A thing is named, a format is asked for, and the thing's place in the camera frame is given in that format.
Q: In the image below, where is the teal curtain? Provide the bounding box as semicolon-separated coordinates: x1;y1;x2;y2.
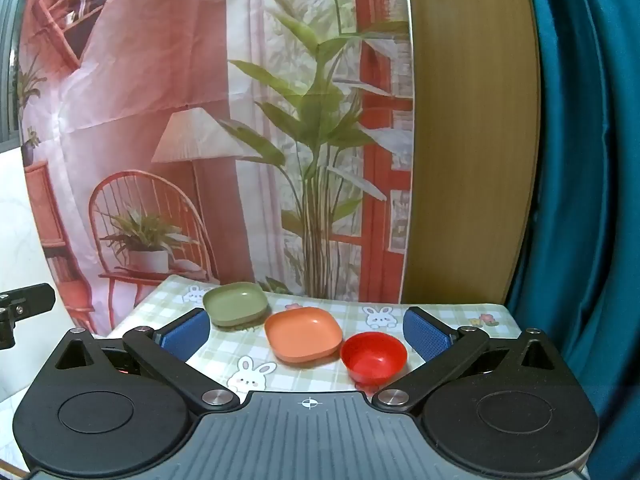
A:
505;0;640;480

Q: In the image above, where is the red round bowl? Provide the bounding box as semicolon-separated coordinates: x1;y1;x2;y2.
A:
340;332;408;384

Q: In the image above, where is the green square bowl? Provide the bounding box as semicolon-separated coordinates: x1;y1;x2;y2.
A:
203;282;267;328

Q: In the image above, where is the orange square plate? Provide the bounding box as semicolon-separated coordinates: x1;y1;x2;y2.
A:
264;306;344;363

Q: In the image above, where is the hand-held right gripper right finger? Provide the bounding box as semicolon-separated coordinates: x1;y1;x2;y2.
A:
372;306;576;414

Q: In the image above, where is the printed room scene backdrop cloth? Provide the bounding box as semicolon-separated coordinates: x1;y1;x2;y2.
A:
12;0;416;337

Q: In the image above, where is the checked bunny print tablecloth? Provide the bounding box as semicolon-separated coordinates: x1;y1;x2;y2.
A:
107;274;523;397

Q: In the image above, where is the wooden panel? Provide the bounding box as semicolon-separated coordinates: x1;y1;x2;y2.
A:
402;0;544;307

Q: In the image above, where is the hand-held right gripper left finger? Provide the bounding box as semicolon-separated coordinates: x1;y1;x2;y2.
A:
50;309;241;414

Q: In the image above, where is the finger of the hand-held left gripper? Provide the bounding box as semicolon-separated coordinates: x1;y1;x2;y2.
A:
0;283;56;351

